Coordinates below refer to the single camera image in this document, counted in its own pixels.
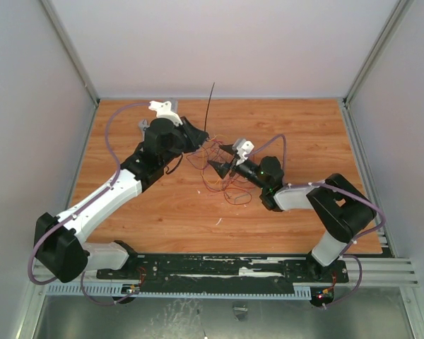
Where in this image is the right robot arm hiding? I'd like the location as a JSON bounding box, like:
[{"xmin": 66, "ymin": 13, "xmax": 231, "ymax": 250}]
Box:
[{"xmin": 208, "ymin": 139, "xmax": 382, "ymax": 281}]

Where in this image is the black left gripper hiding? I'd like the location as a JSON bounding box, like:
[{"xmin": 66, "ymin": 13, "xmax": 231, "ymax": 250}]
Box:
[{"xmin": 161, "ymin": 116, "xmax": 208, "ymax": 165}]

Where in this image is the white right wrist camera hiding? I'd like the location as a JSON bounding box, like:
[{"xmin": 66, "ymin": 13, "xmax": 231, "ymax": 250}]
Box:
[{"xmin": 233, "ymin": 138, "xmax": 254, "ymax": 166}]

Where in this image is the black zip tie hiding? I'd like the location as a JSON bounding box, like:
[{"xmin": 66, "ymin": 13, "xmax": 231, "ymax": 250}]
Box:
[{"xmin": 204, "ymin": 81, "xmax": 216, "ymax": 132}]

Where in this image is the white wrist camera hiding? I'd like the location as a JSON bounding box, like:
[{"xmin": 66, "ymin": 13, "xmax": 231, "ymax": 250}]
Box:
[
  {"xmin": 148, "ymin": 100, "xmax": 183, "ymax": 126},
  {"xmin": 233, "ymin": 138, "xmax": 254, "ymax": 166}
]

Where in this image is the silver adjustable wrench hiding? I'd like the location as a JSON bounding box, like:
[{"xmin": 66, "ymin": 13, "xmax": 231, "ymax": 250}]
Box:
[{"xmin": 138, "ymin": 119, "xmax": 149, "ymax": 138}]

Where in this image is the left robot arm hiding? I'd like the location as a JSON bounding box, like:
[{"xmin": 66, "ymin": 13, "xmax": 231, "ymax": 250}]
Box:
[{"xmin": 32, "ymin": 117, "xmax": 209, "ymax": 283}]

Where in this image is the grey slotted cable duct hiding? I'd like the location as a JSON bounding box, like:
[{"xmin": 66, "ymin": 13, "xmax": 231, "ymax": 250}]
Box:
[{"xmin": 45, "ymin": 282, "xmax": 312, "ymax": 301}]

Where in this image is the yellow wire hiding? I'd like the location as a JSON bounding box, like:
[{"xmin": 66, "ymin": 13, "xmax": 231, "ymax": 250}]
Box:
[{"xmin": 197, "ymin": 136, "xmax": 234, "ymax": 190}]

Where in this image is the purple wire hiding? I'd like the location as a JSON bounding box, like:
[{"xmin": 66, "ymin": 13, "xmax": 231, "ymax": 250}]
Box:
[{"xmin": 186, "ymin": 136, "xmax": 255, "ymax": 206}]

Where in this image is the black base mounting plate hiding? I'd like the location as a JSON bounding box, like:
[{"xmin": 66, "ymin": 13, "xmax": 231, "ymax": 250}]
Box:
[{"xmin": 96, "ymin": 254, "xmax": 349, "ymax": 292}]

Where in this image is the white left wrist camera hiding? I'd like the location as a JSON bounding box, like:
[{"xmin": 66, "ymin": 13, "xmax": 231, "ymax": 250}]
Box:
[{"xmin": 148, "ymin": 100, "xmax": 183, "ymax": 126}]

